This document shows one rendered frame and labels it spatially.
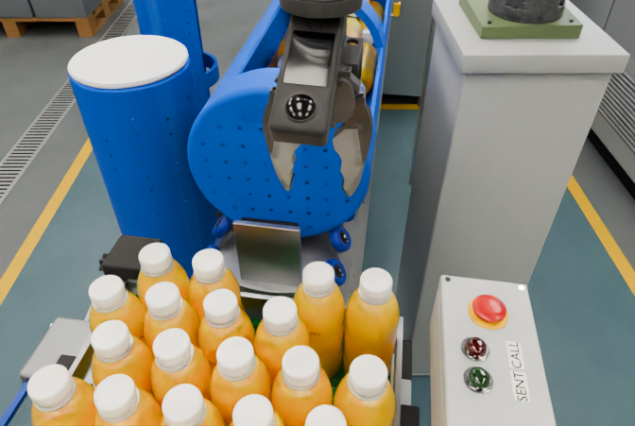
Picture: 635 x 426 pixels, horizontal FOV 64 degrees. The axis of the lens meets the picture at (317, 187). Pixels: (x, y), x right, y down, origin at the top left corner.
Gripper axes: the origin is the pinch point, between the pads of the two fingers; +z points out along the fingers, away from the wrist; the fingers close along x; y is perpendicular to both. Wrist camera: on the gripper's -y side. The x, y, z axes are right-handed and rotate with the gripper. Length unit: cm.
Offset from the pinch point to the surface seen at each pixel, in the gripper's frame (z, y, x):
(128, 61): 19, 63, 55
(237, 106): 2.0, 18.6, 14.1
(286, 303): 13.2, -5.3, 2.8
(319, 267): 13.2, 0.7, -0.2
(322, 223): 22.6, 18.6, 2.0
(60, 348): 36, -2, 41
